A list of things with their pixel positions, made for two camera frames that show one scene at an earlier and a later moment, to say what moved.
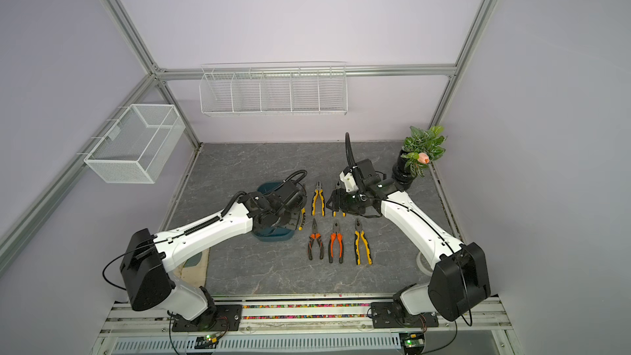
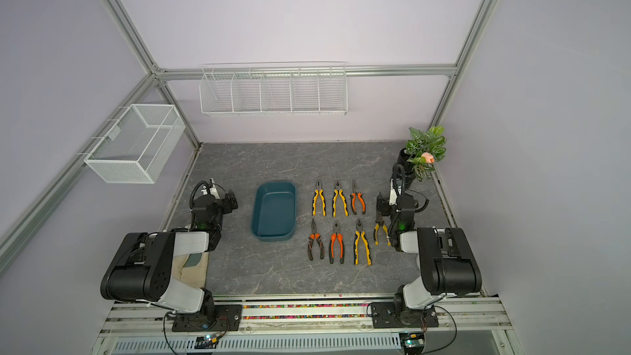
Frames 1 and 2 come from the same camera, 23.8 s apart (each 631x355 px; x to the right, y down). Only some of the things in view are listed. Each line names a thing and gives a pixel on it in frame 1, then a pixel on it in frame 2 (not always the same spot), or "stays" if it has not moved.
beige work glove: x=194 y=269 stays
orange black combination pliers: x=333 y=237 stays
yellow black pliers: x=319 y=191 stays
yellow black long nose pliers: x=303 y=219 → x=380 y=222
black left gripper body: x=288 y=219 → x=224 y=208
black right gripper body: x=350 y=202 → x=387 y=210
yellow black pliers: x=359 y=232 stays
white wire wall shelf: x=279 y=89 stays
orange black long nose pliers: x=315 y=235 stays
